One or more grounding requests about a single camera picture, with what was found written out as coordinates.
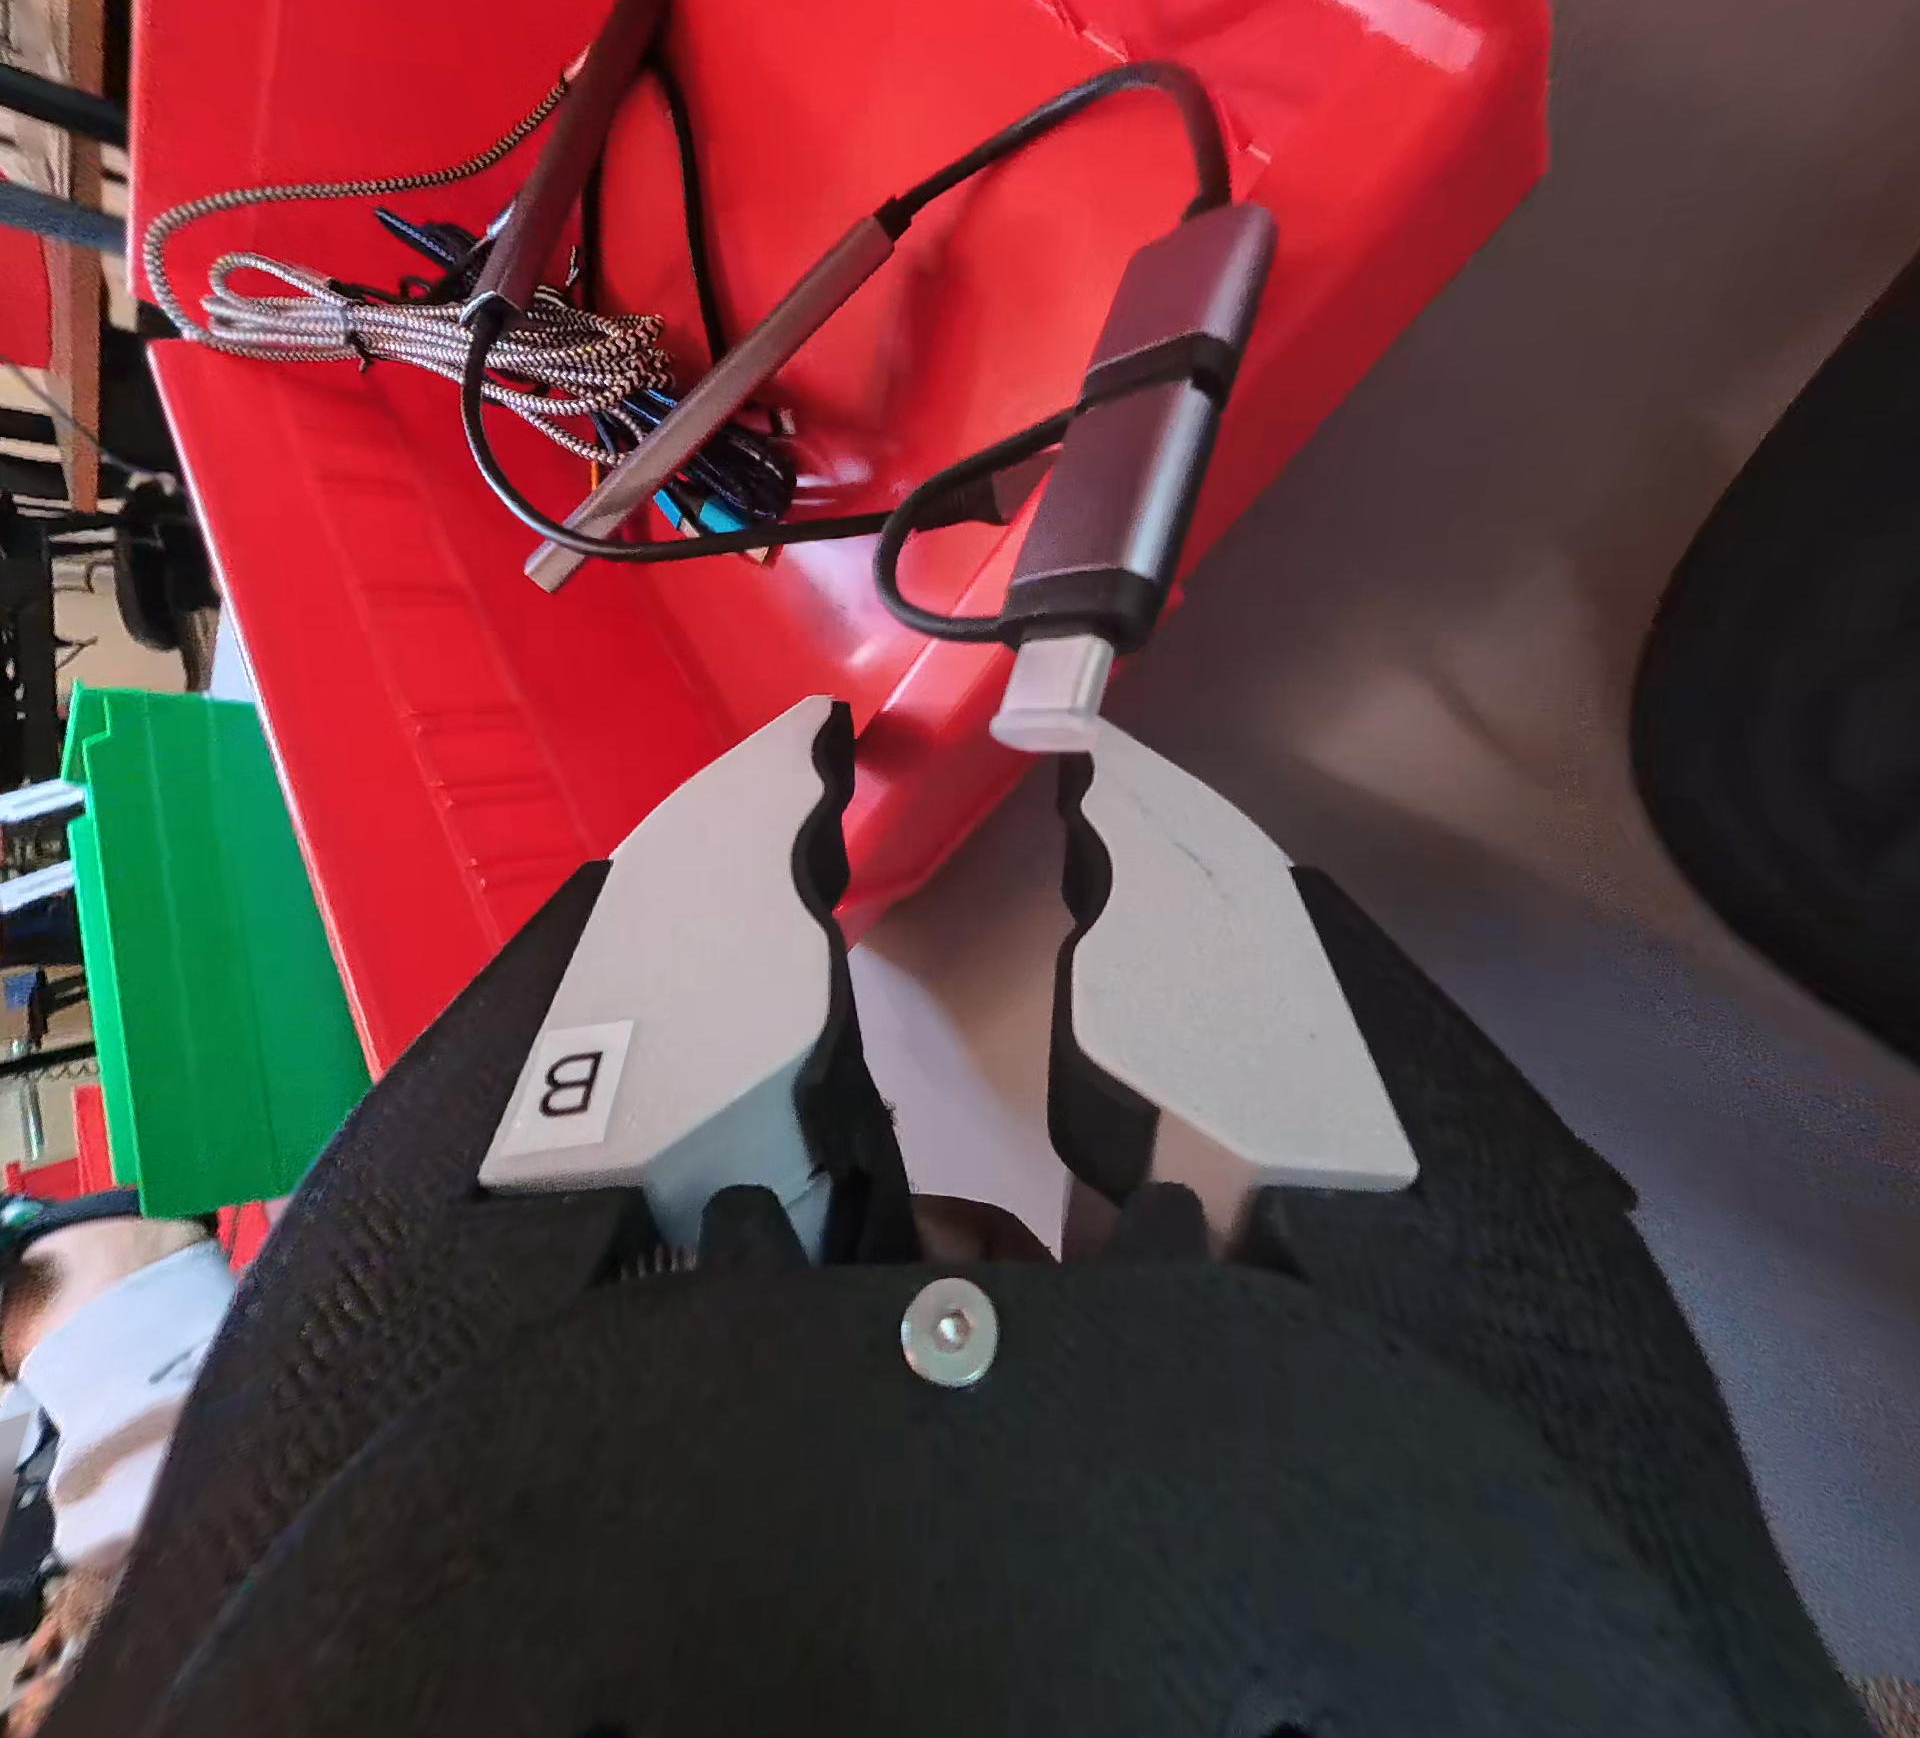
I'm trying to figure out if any green plastic bin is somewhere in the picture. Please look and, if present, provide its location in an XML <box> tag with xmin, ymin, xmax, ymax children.
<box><xmin>57</xmin><ymin>683</ymin><xmax>373</xmax><ymax>1225</ymax></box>

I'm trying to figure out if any blue connector bundle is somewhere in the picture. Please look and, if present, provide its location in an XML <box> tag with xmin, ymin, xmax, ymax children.
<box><xmin>591</xmin><ymin>406</ymin><xmax>799</xmax><ymax>542</ymax></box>

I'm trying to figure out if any dark grey stick hub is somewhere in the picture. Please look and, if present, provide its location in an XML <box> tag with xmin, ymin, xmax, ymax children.
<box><xmin>459</xmin><ymin>0</ymin><xmax>674</xmax><ymax>316</ymax></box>

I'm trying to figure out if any light grey stick hub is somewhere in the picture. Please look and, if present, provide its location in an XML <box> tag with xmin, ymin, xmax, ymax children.
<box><xmin>521</xmin><ymin>209</ymin><xmax>905</xmax><ymax>597</ymax></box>

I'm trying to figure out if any dark round object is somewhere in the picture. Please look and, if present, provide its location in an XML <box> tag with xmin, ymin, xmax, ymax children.
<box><xmin>1626</xmin><ymin>265</ymin><xmax>1920</xmax><ymax>1068</ymax></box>

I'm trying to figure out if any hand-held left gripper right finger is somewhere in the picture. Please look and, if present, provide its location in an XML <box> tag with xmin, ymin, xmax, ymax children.
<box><xmin>1048</xmin><ymin>722</ymin><xmax>1425</xmax><ymax>1267</ymax></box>

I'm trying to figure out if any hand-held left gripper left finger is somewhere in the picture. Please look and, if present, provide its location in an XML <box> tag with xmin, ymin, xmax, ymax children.
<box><xmin>472</xmin><ymin>690</ymin><xmax>907</xmax><ymax>1267</ymax></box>

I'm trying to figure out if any silver braided cable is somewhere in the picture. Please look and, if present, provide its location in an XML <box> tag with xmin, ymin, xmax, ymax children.
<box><xmin>144</xmin><ymin>77</ymin><xmax>674</xmax><ymax>469</ymax></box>

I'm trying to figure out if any black usb-c cable grey plug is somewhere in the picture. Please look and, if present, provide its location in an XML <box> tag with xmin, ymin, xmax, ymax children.
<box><xmin>876</xmin><ymin>61</ymin><xmax>1278</xmax><ymax>755</ymax></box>

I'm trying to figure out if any black metal rack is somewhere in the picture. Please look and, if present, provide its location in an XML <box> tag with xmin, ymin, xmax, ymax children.
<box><xmin>0</xmin><ymin>0</ymin><xmax>216</xmax><ymax>785</ymax></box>

